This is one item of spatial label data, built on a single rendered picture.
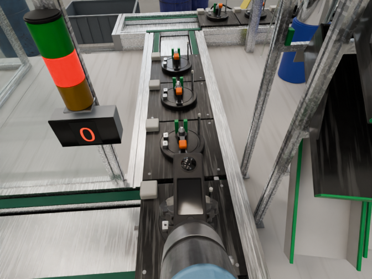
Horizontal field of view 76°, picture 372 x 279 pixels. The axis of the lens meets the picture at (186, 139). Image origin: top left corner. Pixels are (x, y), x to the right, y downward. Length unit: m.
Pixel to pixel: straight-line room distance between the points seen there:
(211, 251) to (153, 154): 0.53
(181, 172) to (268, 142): 0.64
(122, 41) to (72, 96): 1.15
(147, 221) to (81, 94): 0.34
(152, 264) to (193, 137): 0.38
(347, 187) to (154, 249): 0.40
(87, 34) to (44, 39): 1.96
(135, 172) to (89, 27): 1.77
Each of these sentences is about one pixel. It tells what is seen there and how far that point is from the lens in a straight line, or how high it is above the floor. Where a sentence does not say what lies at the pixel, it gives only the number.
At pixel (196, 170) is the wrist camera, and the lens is 0.36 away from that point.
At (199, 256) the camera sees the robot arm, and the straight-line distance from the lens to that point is 0.23.
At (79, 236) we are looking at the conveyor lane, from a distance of 0.72.
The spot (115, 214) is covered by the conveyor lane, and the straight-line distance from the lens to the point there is 0.71.
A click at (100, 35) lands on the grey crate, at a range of 2.34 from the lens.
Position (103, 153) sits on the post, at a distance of 0.61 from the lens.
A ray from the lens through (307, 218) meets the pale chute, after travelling 0.59.
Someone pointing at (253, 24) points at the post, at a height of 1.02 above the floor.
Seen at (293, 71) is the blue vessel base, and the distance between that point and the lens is 1.29.
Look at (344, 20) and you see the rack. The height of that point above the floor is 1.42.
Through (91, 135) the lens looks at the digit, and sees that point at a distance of 0.50.
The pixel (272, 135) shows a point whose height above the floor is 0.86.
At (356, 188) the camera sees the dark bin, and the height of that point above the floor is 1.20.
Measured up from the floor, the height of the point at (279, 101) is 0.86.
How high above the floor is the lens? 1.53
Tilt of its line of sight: 46 degrees down
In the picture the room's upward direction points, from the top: 2 degrees counter-clockwise
